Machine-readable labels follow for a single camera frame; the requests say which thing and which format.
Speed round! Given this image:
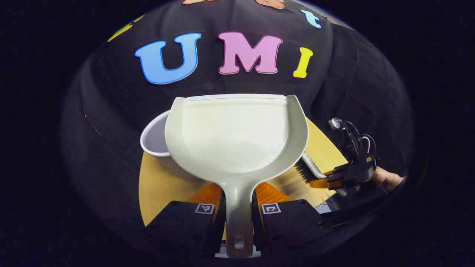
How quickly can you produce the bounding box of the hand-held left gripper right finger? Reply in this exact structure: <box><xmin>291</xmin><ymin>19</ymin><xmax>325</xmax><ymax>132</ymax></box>
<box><xmin>252</xmin><ymin>182</ymin><xmax>334</xmax><ymax>253</ymax></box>

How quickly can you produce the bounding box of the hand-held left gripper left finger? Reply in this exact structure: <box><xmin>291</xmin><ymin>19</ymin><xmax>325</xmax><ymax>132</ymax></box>
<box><xmin>143</xmin><ymin>182</ymin><xmax>227</xmax><ymax>256</ymax></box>

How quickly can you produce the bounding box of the small white broom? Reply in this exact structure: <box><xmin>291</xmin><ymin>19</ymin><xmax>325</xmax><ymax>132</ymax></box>
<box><xmin>294</xmin><ymin>151</ymin><xmax>348</xmax><ymax>197</ymax></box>

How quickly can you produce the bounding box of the white dustpan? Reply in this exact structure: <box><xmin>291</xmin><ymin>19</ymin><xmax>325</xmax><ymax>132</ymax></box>
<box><xmin>164</xmin><ymin>94</ymin><xmax>309</xmax><ymax>259</ymax></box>

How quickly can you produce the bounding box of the white garbage bin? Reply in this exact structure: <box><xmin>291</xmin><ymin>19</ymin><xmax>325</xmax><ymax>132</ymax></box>
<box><xmin>140</xmin><ymin>110</ymin><xmax>203</xmax><ymax>182</ymax></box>

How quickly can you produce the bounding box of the wooden desktop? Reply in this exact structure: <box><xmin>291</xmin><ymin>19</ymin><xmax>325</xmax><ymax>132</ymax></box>
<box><xmin>138</xmin><ymin>119</ymin><xmax>349</xmax><ymax>227</ymax></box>

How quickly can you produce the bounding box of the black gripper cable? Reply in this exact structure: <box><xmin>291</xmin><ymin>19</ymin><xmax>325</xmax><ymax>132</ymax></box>
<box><xmin>329</xmin><ymin>118</ymin><xmax>377</xmax><ymax>160</ymax></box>

